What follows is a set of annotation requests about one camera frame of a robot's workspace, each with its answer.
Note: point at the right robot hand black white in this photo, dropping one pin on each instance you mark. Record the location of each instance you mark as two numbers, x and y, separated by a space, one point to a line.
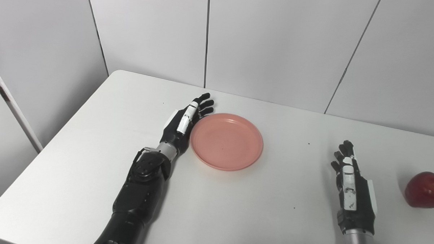
355 195

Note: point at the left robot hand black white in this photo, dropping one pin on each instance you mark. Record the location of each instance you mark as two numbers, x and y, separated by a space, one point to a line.
184 126

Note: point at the pink round plate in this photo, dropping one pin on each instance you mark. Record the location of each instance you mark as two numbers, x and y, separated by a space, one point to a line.
226 141

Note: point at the red apple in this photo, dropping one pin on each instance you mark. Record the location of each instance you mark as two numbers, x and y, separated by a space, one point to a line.
425 189

